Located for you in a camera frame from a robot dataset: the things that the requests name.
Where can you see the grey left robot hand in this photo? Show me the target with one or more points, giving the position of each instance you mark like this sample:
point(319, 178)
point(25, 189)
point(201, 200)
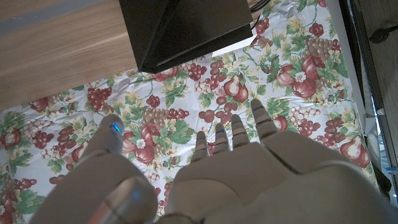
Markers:
point(264, 186)

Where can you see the floral fruit print backdrop cloth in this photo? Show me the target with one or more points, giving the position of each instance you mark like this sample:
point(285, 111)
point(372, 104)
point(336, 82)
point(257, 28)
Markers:
point(217, 87)

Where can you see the dark brown door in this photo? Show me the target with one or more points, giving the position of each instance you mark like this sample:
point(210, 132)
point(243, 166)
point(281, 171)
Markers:
point(388, 68)

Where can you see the grey tape strip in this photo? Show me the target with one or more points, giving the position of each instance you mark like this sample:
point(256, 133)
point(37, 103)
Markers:
point(46, 15)

